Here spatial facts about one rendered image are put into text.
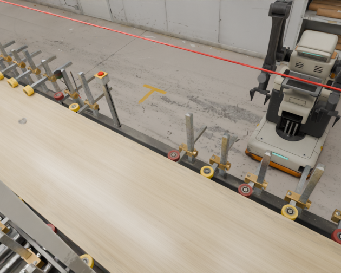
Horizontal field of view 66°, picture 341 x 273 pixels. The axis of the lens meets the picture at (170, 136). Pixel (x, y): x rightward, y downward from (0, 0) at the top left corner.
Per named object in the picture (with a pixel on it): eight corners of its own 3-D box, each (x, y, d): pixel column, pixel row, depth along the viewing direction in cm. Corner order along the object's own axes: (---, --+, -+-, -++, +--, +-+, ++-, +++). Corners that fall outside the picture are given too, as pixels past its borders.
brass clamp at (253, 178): (247, 175, 170) (248, 170, 167) (268, 184, 164) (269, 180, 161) (243, 182, 167) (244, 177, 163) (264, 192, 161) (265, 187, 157)
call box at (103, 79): (103, 79, 197) (100, 70, 191) (110, 82, 193) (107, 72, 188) (97, 84, 193) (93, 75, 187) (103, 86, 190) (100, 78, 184)
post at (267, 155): (254, 193, 177) (266, 148, 142) (259, 196, 176) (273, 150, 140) (251, 197, 175) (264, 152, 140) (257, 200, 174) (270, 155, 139)
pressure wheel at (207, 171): (208, 188, 165) (208, 177, 157) (198, 181, 169) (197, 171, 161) (215, 179, 169) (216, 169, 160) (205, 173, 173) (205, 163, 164)
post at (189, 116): (190, 158, 195) (188, 110, 160) (195, 160, 194) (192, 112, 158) (188, 161, 193) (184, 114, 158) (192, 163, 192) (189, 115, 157)
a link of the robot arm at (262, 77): (277, 65, 175) (264, 62, 178) (273, 65, 165) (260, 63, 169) (271, 83, 179) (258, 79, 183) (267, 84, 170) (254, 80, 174)
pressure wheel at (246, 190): (249, 206, 154) (252, 196, 146) (236, 203, 156) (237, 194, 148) (250, 194, 160) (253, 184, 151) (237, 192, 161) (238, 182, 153)
